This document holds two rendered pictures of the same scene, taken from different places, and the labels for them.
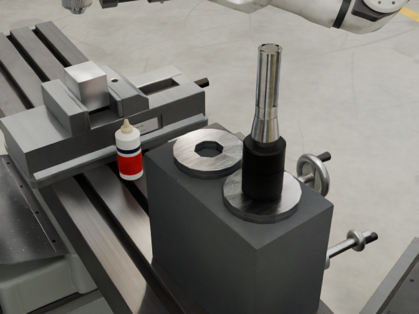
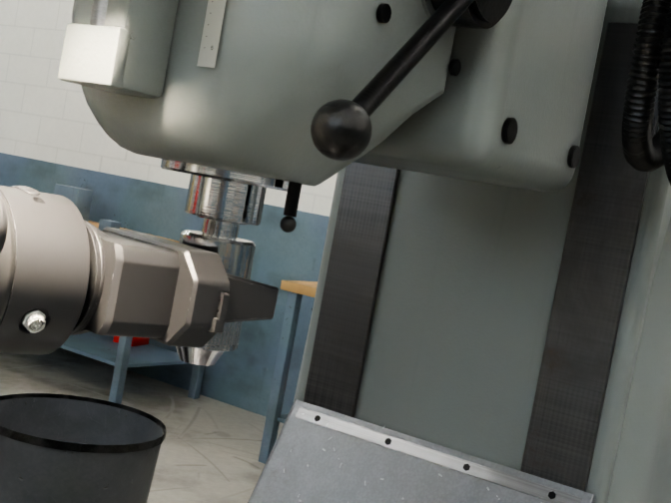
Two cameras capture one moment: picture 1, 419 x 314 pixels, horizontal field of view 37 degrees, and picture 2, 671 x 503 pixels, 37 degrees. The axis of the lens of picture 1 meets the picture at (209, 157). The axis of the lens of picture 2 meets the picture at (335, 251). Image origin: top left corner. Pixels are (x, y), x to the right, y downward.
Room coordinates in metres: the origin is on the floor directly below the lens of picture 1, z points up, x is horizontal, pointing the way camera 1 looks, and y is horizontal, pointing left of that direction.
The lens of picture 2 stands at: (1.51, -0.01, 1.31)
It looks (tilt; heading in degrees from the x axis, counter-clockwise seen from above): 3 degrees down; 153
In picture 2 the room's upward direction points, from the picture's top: 10 degrees clockwise
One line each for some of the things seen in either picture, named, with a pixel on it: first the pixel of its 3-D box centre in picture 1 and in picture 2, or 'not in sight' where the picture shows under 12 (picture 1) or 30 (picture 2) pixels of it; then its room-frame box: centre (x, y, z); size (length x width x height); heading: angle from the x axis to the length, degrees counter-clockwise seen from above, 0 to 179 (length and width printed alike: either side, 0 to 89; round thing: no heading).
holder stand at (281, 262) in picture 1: (232, 229); not in sight; (0.59, -0.03, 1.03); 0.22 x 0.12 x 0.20; 38
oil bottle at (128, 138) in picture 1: (128, 147); not in sight; (0.84, 0.13, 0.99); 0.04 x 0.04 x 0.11
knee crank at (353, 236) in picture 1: (343, 246); not in sight; (1.08, -0.32, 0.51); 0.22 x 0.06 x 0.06; 121
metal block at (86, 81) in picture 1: (86, 86); not in sight; (0.94, 0.21, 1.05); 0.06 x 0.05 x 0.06; 33
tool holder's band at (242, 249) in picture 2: not in sight; (218, 244); (0.93, 0.20, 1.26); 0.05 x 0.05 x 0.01
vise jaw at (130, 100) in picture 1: (117, 89); not in sight; (0.97, 0.16, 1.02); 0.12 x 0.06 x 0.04; 33
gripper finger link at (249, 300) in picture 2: not in sight; (238, 299); (0.96, 0.21, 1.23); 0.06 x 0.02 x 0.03; 107
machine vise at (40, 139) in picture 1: (106, 110); not in sight; (0.95, 0.18, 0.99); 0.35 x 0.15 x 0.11; 123
